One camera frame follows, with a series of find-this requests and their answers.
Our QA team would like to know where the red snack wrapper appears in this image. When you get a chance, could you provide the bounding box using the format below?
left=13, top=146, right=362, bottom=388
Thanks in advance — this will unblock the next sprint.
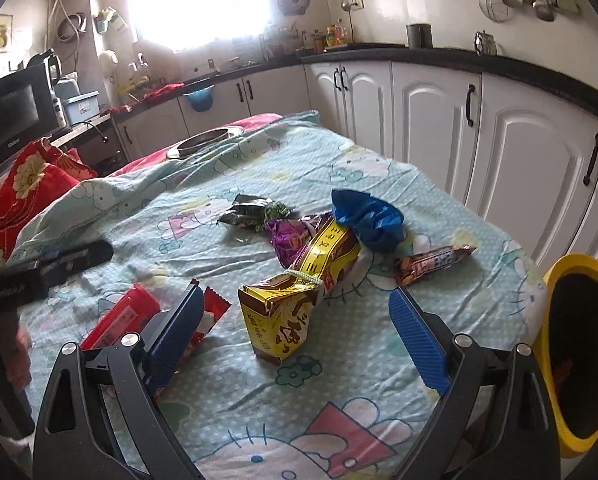
left=81, top=284, right=230, bottom=366

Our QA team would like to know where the brown candy bar wrapper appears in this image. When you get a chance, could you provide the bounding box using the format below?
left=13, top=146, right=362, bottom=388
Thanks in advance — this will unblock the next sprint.
left=394, top=245, right=476, bottom=286

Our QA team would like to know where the blue plastic bag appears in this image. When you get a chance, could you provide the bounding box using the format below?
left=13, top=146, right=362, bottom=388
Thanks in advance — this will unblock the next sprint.
left=331, top=188, right=405, bottom=255

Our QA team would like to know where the purple snack bag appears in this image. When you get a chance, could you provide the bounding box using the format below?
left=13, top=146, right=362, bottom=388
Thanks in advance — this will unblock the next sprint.
left=264, top=212, right=331, bottom=269

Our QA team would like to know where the yellow trash bin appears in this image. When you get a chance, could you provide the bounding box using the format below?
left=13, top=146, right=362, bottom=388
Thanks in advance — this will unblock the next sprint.
left=533, top=254, right=598, bottom=458

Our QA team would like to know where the person's left hand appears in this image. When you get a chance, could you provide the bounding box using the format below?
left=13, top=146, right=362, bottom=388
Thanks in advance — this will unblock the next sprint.
left=6, top=321, right=32, bottom=392

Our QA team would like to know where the red floral pillow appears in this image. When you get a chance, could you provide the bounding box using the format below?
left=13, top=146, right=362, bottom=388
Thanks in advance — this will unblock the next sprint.
left=0, top=138, right=97, bottom=266

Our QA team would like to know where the cartoon print bed sheet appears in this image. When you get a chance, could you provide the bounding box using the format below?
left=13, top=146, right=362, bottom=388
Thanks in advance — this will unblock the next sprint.
left=14, top=112, right=547, bottom=479

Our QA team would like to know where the dark green wrapper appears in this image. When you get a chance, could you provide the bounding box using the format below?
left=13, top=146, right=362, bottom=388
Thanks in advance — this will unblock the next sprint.
left=218, top=194, right=292, bottom=232

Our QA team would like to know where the white storage box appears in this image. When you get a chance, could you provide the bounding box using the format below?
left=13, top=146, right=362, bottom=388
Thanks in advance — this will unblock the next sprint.
left=61, top=91, right=99, bottom=126

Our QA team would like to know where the metal plate on bed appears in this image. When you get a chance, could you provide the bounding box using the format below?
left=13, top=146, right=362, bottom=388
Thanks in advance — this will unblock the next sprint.
left=165, top=126, right=244, bottom=159

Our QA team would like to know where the blue hanging basin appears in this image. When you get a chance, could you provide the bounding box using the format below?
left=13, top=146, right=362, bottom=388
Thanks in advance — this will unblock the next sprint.
left=184, top=84, right=214, bottom=113

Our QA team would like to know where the steel teapot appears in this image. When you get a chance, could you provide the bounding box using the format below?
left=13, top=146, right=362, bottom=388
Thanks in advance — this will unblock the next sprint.
left=474, top=30, right=498, bottom=55

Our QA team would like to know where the dark metal canister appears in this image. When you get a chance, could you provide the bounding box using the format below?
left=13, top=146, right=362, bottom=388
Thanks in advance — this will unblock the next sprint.
left=405, top=23, right=433, bottom=49

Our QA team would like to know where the wire mesh skimmer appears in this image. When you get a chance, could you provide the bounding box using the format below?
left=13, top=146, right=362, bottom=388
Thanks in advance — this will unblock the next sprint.
left=479, top=0, right=509, bottom=23

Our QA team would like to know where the round wall fan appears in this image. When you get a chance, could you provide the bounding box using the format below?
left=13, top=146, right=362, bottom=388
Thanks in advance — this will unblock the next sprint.
left=277, top=0, right=311, bottom=16

